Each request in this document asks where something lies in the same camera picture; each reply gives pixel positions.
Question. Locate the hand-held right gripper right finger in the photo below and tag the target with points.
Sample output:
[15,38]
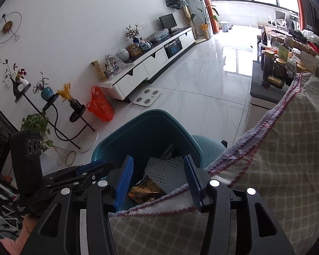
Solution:
[220,217]

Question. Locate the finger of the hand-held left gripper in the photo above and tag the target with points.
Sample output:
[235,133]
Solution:
[93,164]
[79,183]

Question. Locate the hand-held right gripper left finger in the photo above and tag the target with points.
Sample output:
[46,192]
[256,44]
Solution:
[95,217]

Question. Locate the gold snack wrapper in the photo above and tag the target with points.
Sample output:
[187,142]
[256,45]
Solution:
[146,191]

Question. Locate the teal plastic trash bin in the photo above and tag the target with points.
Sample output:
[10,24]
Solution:
[148,135]

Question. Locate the white foam net sleeve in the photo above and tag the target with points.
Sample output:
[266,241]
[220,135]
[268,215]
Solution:
[167,171]

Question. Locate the person's left forearm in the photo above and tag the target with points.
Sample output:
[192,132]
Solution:
[29,233]

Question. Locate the green leafy potted plant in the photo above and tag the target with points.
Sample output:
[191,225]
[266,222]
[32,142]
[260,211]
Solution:
[36,123]

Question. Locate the black tiered plant stand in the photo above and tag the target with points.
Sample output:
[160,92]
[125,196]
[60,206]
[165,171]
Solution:
[55,117]

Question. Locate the red plastic bag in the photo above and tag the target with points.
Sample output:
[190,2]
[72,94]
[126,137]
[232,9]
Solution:
[101,107]

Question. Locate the dark vase with yellow wheat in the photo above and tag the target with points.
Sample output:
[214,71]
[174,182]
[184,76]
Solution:
[73,101]

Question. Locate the blue vase with plant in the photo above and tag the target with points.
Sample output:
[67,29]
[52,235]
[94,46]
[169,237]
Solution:
[45,91]

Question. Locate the white body scale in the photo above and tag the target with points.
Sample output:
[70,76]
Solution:
[147,96]

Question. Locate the white vase with red leaves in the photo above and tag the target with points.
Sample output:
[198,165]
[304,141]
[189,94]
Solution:
[17,77]

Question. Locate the yellow box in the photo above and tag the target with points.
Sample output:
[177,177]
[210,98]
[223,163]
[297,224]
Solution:
[99,71]

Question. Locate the clear wrapped ornament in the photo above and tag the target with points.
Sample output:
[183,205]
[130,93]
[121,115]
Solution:
[114,66]

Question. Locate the white ceramic jar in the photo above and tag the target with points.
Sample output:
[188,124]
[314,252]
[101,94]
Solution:
[122,55]

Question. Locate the white tv cabinet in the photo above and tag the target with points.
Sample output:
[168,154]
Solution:
[148,63]

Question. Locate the framed picture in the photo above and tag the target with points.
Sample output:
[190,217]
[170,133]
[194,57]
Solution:
[134,50]

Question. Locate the blue and white teapot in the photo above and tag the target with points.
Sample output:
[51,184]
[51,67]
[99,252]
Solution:
[145,45]

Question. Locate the dark coffee table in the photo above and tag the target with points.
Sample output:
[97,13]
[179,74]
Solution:
[260,93]

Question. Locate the small plant in blue vase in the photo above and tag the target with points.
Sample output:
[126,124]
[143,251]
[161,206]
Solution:
[133,34]

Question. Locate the black cabinet appliance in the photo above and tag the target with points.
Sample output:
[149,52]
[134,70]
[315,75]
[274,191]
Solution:
[173,48]

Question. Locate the plastic wrapped bundle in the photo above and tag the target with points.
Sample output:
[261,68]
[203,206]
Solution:
[159,35]

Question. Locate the group of glass jars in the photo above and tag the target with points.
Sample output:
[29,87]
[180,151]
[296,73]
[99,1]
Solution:
[279,69]

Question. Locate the black monitor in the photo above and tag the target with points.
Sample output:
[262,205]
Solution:
[167,21]

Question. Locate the tall plant in yellow pot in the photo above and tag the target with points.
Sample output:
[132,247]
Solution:
[205,30]

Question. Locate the green card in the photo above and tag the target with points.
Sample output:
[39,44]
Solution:
[283,51]

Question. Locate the covered standing fan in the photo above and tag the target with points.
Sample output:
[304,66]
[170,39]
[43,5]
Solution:
[176,1]

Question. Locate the small white bin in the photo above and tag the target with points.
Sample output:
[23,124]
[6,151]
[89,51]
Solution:
[224,26]

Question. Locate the pile of clothes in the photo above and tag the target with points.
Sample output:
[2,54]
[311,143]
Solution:
[313,42]

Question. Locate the white chair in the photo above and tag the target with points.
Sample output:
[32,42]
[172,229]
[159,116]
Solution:
[278,18]

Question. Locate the grey curtain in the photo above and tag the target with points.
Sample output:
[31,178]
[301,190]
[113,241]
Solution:
[312,8]

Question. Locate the white wall socket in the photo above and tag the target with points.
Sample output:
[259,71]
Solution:
[143,26]

